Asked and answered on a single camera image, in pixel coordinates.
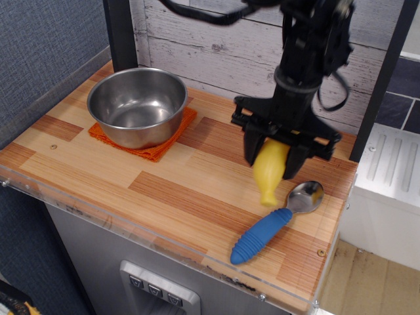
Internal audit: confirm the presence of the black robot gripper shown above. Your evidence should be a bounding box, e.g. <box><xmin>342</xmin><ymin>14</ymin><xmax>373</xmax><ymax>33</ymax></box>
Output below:
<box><xmin>232</xmin><ymin>85</ymin><xmax>341</xmax><ymax>180</ymax></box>

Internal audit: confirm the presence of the yellow plastic banana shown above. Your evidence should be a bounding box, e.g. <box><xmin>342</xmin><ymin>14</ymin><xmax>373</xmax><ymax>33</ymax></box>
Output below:
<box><xmin>253</xmin><ymin>138</ymin><xmax>291</xmax><ymax>207</ymax></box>

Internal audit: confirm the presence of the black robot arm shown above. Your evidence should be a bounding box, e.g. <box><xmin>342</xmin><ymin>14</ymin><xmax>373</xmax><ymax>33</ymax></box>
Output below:
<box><xmin>232</xmin><ymin>1</ymin><xmax>355</xmax><ymax>180</ymax></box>

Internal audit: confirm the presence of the orange folded cloth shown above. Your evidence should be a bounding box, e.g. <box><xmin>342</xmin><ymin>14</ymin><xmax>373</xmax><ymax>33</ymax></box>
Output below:
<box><xmin>87</xmin><ymin>106</ymin><xmax>198</xmax><ymax>163</ymax></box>

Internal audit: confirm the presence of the white ribbed side cabinet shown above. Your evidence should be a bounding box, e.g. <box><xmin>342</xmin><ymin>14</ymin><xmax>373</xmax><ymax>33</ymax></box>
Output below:
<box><xmin>339</xmin><ymin>123</ymin><xmax>419</xmax><ymax>270</ymax></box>

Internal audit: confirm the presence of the stainless steel bowl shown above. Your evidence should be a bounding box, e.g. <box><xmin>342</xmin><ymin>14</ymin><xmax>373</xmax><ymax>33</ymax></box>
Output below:
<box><xmin>87</xmin><ymin>68</ymin><xmax>188</xmax><ymax>149</ymax></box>

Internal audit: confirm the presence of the silver cabinet button panel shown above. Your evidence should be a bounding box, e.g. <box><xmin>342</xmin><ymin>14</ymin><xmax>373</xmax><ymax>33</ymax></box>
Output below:
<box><xmin>119</xmin><ymin>260</ymin><xmax>201</xmax><ymax>314</ymax></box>

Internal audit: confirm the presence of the clear acrylic table edge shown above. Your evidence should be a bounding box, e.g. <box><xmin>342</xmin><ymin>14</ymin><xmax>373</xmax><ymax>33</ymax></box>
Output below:
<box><xmin>1</xmin><ymin>167</ymin><xmax>318</xmax><ymax>314</ymax></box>

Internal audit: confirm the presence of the yellow object bottom left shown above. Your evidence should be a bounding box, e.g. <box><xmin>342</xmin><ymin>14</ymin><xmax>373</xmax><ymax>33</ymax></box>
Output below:
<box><xmin>1</xmin><ymin>292</ymin><xmax>41</xmax><ymax>315</ymax></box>

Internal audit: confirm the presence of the blue handled metal spoon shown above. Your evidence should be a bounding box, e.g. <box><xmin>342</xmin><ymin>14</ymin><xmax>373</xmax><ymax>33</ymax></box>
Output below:
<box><xmin>230</xmin><ymin>181</ymin><xmax>324</xmax><ymax>264</ymax></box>

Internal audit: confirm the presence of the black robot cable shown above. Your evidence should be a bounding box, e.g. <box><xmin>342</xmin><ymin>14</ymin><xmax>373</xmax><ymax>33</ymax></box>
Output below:
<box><xmin>159</xmin><ymin>0</ymin><xmax>283</xmax><ymax>26</ymax></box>

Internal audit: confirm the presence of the black right frame post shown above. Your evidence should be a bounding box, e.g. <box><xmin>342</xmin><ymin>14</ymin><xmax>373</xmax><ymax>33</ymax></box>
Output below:
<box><xmin>349</xmin><ymin>1</ymin><xmax>419</xmax><ymax>162</ymax></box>

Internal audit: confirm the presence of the black frame post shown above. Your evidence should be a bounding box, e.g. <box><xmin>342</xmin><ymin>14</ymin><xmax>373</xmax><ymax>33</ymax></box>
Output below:
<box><xmin>102</xmin><ymin>0</ymin><xmax>138</xmax><ymax>72</ymax></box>
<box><xmin>349</xmin><ymin>1</ymin><xmax>419</xmax><ymax>162</ymax></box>

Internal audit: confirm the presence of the black left frame post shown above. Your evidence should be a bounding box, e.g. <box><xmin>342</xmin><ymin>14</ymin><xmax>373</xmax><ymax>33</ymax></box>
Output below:
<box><xmin>102</xmin><ymin>0</ymin><xmax>138</xmax><ymax>72</ymax></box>

